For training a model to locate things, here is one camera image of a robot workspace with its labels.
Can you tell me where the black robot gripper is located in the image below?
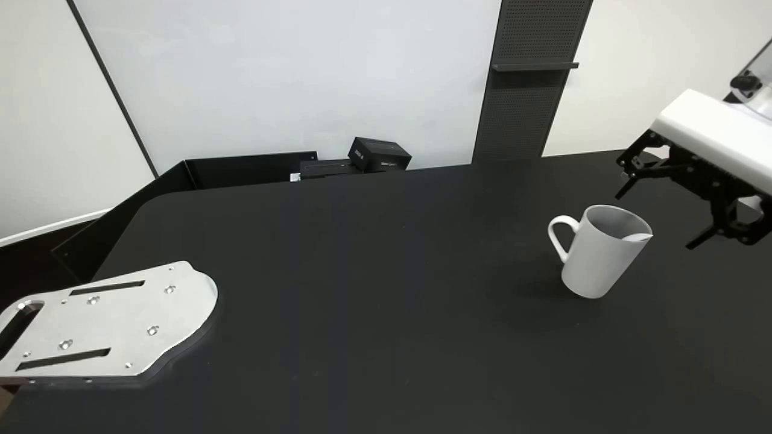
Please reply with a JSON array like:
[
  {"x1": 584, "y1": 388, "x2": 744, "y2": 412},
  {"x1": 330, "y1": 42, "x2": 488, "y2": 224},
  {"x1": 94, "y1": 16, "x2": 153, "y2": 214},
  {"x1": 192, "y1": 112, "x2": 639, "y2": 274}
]
[{"x1": 615, "y1": 130, "x2": 772, "y2": 248}]

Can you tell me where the white plastic spoon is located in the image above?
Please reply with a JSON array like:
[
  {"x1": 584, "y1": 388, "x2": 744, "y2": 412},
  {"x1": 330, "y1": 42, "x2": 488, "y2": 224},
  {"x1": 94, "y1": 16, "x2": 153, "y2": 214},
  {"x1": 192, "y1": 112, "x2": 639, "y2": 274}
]
[{"x1": 621, "y1": 234, "x2": 655, "y2": 242}]

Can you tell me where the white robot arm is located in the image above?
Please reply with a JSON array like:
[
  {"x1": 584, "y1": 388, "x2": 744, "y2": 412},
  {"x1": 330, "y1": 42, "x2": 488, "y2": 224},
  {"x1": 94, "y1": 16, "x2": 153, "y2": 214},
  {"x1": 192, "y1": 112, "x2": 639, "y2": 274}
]
[{"x1": 618, "y1": 41, "x2": 772, "y2": 248}]

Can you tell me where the white ceramic mug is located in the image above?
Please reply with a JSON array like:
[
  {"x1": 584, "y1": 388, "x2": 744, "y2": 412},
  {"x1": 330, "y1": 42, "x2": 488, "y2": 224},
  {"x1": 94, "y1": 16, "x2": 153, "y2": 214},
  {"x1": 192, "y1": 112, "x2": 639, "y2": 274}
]
[{"x1": 548, "y1": 204, "x2": 655, "y2": 299}]

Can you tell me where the black vertical pillar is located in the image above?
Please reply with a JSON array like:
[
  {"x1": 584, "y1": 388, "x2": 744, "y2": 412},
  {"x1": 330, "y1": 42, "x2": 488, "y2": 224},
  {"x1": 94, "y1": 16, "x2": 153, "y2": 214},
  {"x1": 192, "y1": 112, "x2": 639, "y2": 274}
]
[{"x1": 474, "y1": 0, "x2": 593, "y2": 164}]

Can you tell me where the small black box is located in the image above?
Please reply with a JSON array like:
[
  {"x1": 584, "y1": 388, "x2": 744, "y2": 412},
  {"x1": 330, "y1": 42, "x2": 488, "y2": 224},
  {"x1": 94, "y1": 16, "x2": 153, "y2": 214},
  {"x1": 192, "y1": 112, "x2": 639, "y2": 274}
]
[{"x1": 347, "y1": 138, "x2": 414, "y2": 173}]

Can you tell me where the white whiteboard panel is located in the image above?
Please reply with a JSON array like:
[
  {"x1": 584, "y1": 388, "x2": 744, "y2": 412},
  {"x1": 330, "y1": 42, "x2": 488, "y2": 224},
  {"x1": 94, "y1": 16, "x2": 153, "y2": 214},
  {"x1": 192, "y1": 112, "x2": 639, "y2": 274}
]
[{"x1": 76, "y1": 0, "x2": 503, "y2": 171}]

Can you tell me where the metal mounting plate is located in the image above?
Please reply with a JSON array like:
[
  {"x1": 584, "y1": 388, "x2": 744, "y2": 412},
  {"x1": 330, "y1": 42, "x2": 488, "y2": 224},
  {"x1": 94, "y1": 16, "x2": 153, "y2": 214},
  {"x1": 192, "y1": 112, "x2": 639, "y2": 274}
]
[{"x1": 0, "y1": 261, "x2": 219, "y2": 385}]

